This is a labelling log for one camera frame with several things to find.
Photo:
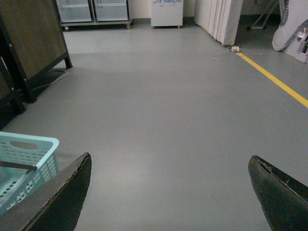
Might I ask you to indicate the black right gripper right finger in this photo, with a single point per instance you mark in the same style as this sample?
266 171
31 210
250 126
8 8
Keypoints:
283 199

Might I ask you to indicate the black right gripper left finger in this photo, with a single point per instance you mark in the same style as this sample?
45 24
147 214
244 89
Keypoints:
55 206

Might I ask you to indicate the brown basket handle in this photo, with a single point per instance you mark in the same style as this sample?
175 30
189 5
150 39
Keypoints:
18 165

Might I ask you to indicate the light blue plastic basket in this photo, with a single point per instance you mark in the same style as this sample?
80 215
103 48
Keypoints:
27 162

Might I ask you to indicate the white machine at right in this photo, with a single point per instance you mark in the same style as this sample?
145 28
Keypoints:
291 37

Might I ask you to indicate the dark wooden display stand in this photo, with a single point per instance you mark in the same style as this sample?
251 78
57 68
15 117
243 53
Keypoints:
31 45

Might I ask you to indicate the glass door cabinet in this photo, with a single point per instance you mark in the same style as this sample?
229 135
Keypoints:
93 13

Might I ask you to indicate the white folded partition panels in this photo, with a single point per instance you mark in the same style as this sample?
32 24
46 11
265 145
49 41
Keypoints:
219 18

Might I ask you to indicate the white chest freezer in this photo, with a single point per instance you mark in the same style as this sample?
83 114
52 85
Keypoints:
166 13

